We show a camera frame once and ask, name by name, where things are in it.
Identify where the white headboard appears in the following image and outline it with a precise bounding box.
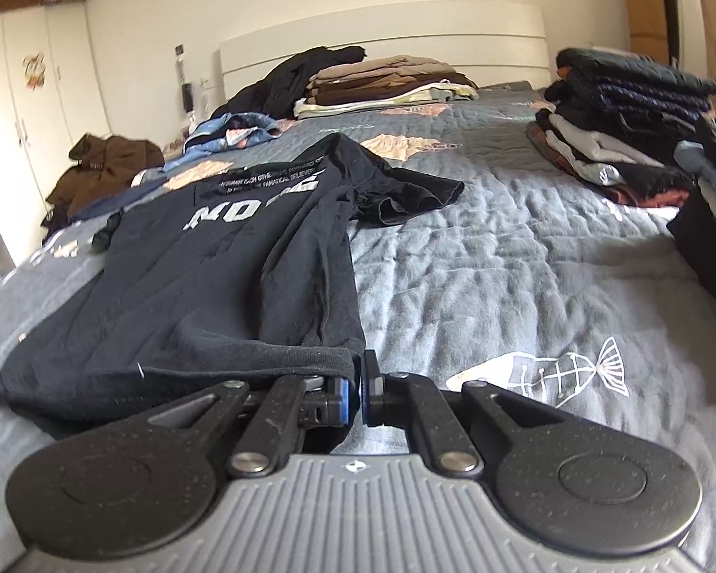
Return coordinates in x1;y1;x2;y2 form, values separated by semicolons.
218;1;550;114

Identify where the stack of folded brown clothes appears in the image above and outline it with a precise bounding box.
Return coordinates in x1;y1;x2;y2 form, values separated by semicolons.
292;55;481;120

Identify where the wooden cabinet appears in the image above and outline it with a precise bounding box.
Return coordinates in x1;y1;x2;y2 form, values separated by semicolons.
617;0;675;57

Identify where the tall stack of dark clothes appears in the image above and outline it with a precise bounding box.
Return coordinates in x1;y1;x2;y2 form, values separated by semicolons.
525;46;716;207

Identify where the black jacket with patch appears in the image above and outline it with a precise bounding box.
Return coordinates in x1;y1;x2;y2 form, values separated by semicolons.
41;203;73;233

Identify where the navy blue garment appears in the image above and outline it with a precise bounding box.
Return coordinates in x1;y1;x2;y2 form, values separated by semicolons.
68;178;168;222

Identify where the black printed t-shirt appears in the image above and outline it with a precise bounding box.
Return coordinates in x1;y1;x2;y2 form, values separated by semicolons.
0;133;466;424

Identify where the grey-blue printed quilt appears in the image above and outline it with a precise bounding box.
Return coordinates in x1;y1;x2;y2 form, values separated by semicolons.
0;80;716;573

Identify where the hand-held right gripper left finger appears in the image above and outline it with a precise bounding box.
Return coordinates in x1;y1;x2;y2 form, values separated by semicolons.
149;369;354;481

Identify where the brown jacket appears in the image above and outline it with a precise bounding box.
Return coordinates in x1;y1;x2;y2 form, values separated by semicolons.
44;133;167;219

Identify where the cartoon mouse sticker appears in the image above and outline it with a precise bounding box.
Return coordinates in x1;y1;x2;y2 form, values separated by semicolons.
22;53;47;90

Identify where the white wardrobe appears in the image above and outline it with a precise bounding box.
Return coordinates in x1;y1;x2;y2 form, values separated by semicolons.
0;3;114;276

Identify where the black hanging brush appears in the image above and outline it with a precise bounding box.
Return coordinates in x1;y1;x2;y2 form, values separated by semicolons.
175;43;195;113

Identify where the black puffy jacket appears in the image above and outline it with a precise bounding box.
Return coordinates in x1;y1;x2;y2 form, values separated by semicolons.
211;44;368;120

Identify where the light blue denim garment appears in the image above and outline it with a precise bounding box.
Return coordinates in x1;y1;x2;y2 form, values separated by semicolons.
182;112;281;159

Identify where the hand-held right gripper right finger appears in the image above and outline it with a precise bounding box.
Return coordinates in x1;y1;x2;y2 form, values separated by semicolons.
358;349;565;479

